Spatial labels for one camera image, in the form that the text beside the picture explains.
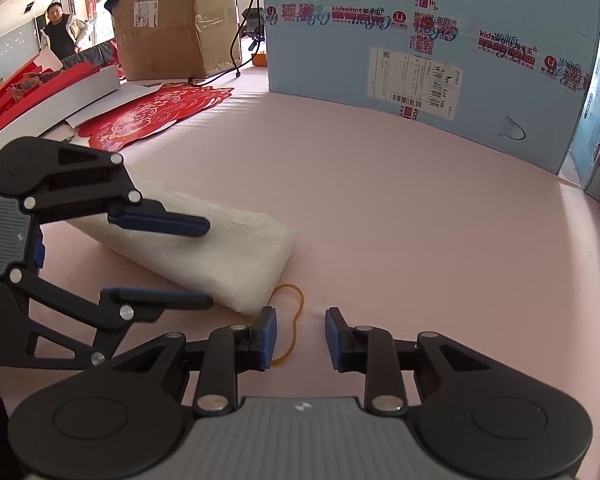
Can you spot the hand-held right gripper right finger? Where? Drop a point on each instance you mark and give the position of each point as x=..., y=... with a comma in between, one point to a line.
x=336, y=340

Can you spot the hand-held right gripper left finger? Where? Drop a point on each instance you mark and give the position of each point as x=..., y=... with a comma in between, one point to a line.
x=267, y=337

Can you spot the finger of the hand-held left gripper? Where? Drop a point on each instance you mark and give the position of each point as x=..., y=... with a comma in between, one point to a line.
x=170, y=224
x=170, y=300

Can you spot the yellow rubber band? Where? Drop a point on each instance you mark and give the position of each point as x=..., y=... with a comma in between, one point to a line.
x=303, y=300

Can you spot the cream cloth shopping bag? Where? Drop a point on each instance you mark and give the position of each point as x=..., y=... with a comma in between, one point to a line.
x=240, y=260

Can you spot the red paper cutout decorations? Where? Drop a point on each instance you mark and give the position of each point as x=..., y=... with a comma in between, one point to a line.
x=145, y=115

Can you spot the red gift box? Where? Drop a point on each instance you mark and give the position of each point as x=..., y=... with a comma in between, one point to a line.
x=10, y=100

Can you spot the white paper sheet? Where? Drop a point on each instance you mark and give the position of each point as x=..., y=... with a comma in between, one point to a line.
x=95, y=110

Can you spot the taped brown cardboard box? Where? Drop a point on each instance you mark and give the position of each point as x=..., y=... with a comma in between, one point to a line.
x=170, y=45

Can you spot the black stand device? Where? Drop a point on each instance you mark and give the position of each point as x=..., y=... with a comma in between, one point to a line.
x=252, y=22

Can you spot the large light blue cardboard box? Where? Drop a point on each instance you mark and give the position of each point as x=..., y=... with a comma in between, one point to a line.
x=340, y=60

